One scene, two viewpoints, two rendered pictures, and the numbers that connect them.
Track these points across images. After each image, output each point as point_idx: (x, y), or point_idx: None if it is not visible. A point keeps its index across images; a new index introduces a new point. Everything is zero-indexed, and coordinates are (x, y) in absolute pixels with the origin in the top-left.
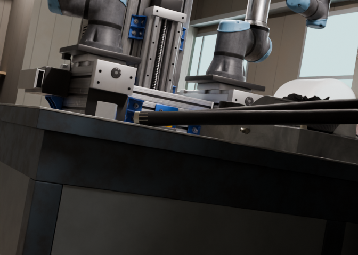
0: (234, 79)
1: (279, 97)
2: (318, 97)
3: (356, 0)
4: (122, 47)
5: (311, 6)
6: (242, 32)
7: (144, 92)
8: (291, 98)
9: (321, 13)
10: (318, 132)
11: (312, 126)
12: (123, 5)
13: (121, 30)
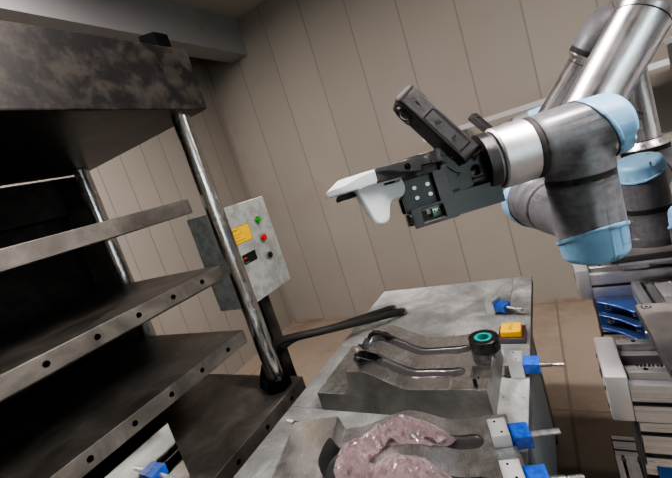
0: (646, 326)
1: (377, 328)
2: (363, 341)
3: (482, 207)
4: (638, 236)
5: (518, 218)
6: (671, 232)
7: (639, 300)
8: (377, 334)
9: (544, 227)
10: (346, 354)
11: (365, 358)
12: (624, 186)
13: (638, 215)
